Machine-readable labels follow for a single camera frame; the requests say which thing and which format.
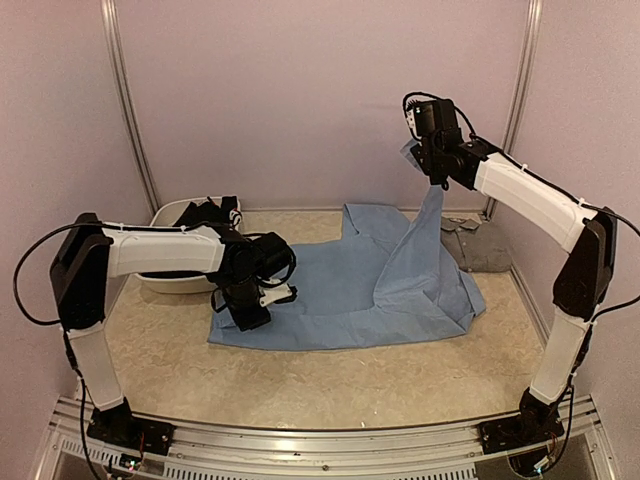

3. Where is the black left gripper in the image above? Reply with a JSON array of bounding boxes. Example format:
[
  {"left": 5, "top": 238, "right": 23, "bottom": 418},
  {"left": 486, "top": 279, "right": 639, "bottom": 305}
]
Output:
[{"left": 222, "top": 273, "right": 272, "bottom": 332}]

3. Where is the light blue long sleeve shirt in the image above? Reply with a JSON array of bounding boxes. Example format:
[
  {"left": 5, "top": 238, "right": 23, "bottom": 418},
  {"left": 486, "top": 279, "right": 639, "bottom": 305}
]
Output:
[{"left": 207, "top": 138, "right": 487, "bottom": 352}]

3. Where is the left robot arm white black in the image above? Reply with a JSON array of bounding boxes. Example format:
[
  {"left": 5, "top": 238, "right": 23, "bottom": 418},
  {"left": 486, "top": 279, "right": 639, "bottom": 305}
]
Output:
[{"left": 50, "top": 213, "right": 297, "bottom": 456}]

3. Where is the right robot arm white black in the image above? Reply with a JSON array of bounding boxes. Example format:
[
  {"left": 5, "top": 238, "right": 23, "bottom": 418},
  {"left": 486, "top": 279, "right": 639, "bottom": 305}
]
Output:
[{"left": 402, "top": 92, "right": 617, "bottom": 454}]

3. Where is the white plastic laundry basket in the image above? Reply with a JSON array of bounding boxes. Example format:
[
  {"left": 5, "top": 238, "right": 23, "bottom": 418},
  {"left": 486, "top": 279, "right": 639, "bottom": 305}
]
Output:
[{"left": 135, "top": 196, "right": 223, "bottom": 294}]

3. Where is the folded grey button shirt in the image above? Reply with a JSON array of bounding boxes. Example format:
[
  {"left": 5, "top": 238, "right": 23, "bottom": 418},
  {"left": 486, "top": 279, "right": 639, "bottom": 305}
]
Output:
[{"left": 441, "top": 217, "right": 512, "bottom": 273}]

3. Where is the black garment in basket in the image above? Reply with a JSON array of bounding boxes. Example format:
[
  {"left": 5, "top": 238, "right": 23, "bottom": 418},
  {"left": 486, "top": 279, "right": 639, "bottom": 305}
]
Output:
[{"left": 173, "top": 196, "right": 240, "bottom": 228}]

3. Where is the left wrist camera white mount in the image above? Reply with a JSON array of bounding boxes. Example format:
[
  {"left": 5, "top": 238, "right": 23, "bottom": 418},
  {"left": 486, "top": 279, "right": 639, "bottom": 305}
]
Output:
[{"left": 259, "top": 283, "right": 297, "bottom": 307}]

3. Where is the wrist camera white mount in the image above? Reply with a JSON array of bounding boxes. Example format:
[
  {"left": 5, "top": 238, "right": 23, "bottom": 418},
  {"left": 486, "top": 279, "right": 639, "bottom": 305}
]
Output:
[
  {"left": 402, "top": 92, "right": 428, "bottom": 141},
  {"left": 259, "top": 283, "right": 297, "bottom": 307}
]

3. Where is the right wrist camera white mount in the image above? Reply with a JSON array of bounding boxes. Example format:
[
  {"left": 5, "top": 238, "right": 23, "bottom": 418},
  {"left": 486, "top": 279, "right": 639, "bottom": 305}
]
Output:
[{"left": 402, "top": 92, "right": 428, "bottom": 141}]

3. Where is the right aluminium corner post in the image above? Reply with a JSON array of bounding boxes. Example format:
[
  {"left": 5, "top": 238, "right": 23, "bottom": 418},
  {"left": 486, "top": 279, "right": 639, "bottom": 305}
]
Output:
[{"left": 482, "top": 0, "right": 544, "bottom": 221}]

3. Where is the aluminium corner post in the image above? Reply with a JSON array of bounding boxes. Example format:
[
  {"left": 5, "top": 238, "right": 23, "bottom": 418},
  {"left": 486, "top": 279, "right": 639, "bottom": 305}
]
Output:
[
  {"left": 482, "top": 0, "right": 544, "bottom": 221},
  {"left": 100, "top": 0, "right": 161, "bottom": 214}
]

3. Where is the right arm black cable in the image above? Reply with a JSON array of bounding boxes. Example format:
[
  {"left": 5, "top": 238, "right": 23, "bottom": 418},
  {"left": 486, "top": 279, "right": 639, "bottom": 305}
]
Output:
[{"left": 459, "top": 107, "right": 640, "bottom": 321}]

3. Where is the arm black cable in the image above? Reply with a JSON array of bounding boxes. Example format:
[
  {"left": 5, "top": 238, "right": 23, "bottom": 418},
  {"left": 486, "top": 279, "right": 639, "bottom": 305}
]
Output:
[
  {"left": 459, "top": 107, "right": 640, "bottom": 321},
  {"left": 12, "top": 222, "right": 101, "bottom": 326}
]

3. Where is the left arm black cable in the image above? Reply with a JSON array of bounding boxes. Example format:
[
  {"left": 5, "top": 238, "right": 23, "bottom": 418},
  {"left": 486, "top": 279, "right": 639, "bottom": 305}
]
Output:
[{"left": 12, "top": 222, "right": 101, "bottom": 326}]

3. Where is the left aluminium corner post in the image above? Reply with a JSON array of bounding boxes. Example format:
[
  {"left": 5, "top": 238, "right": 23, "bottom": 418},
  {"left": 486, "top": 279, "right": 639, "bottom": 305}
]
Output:
[{"left": 100, "top": 0, "right": 161, "bottom": 214}]

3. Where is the front aluminium frame rail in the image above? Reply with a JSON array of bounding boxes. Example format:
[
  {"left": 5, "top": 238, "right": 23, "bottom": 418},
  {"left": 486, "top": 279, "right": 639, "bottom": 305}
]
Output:
[{"left": 34, "top": 394, "right": 616, "bottom": 480}]

